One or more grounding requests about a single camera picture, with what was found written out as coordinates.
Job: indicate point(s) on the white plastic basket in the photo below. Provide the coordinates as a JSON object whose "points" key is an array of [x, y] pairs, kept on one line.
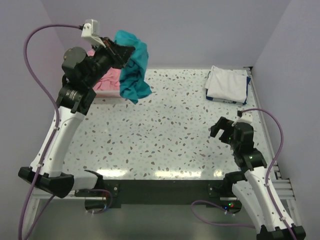
{"points": [[107, 93]]}

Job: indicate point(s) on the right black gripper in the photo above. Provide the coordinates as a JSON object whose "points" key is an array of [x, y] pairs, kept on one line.
{"points": [[223, 123]]}

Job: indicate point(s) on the teal t shirt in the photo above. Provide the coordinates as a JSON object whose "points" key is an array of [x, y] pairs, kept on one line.
{"points": [[132, 85]]}

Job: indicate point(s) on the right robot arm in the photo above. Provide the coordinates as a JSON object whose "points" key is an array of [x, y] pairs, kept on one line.
{"points": [[252, 184]]}

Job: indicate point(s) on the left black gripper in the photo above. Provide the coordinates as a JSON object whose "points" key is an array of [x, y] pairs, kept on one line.
{"points": [[119, 54]]}

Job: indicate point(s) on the pink t shirt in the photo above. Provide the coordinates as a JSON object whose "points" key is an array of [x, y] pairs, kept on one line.
{"points": [[109, 81]]}

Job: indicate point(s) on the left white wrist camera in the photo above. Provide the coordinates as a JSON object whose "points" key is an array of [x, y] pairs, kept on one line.
{"points": [[91, 32]]}

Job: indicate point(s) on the aluminium frame rail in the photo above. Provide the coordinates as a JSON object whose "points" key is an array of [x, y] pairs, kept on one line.
{"points": [[272, 150]]}

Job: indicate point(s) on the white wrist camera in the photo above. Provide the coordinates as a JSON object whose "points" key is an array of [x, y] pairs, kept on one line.
{"points": [[91, 32], [243, 117]]}

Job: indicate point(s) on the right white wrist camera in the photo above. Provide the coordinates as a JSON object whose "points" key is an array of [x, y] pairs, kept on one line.
{"points": [[243, 117]]}

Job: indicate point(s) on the folded white t shirt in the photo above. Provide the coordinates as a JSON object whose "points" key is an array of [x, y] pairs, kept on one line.
{"points": [[221, 74]]}

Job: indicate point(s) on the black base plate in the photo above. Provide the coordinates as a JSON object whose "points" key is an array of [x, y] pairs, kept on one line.
{"points": [[116, 193]]}

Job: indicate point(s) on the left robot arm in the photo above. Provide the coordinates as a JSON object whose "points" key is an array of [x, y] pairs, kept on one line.
{"points": [[81, 74]]}

